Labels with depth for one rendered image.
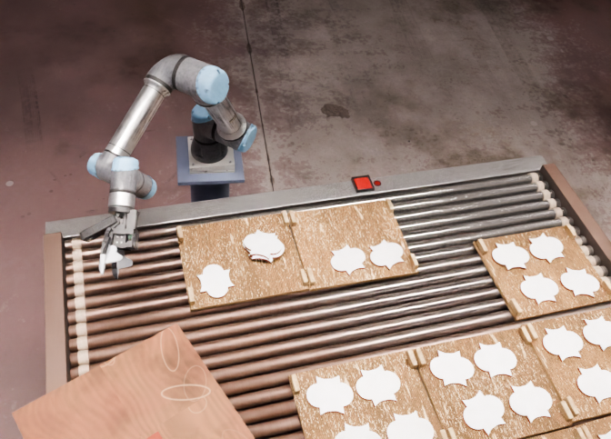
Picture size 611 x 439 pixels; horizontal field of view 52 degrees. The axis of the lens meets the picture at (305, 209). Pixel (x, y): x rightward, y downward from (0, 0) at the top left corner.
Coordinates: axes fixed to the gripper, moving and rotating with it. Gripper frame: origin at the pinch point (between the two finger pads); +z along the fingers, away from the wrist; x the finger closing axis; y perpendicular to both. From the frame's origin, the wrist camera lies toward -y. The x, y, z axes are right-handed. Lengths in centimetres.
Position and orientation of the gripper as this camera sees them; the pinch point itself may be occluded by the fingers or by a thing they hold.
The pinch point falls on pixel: (106, 277)
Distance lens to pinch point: 187.2
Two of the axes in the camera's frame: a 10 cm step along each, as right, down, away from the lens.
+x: -0.3, 1.9, 9.8
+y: 10.0, 0.4, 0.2
